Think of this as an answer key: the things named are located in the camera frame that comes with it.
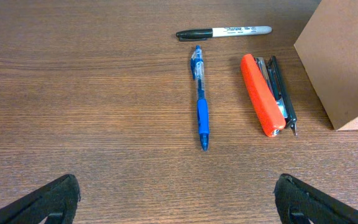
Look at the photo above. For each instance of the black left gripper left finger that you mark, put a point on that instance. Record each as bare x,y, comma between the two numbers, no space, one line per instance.
55,202

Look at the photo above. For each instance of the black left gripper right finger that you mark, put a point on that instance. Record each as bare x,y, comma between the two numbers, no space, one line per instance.
298,202

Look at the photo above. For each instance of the orange black stapler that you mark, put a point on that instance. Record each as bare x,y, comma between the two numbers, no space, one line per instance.
268,94

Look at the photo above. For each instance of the brown cardboard box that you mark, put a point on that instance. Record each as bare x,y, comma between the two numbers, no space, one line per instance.
328,49

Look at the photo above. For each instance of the blue ballpoint pen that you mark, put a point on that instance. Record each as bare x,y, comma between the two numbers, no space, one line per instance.
197,69

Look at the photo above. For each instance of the black sharpie marker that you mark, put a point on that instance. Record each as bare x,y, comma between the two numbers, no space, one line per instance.
204,34

